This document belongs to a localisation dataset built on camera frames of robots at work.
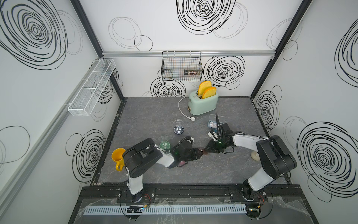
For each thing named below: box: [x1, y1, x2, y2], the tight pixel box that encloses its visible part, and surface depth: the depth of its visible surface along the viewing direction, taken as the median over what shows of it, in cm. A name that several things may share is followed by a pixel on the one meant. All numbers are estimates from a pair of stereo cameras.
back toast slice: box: [198, 80, 213, 96], surface depth 101 cm
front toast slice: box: [201, 86, 217, 99], surface depth 99 cm
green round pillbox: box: [158, 135, 171, 150], surface depth 93 cm
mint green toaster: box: [187, 91, 220, 116], surface depth 104 cm
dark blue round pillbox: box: [172, 119, 185, 135], surface depth 101 cm
